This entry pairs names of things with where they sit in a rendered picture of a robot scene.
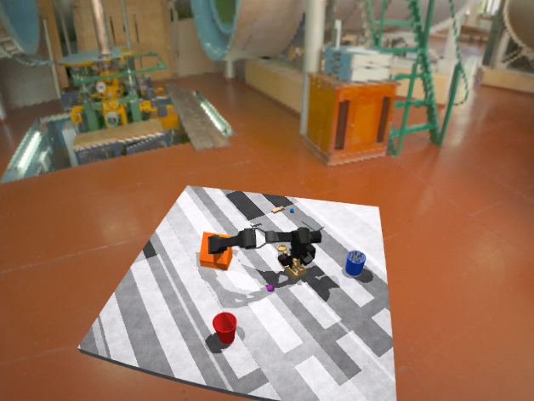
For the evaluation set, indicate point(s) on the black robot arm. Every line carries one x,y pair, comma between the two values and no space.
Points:
247,239

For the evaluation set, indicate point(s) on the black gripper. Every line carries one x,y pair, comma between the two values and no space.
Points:
288,259

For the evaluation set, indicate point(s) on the blue mug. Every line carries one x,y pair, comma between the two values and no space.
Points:
355,263

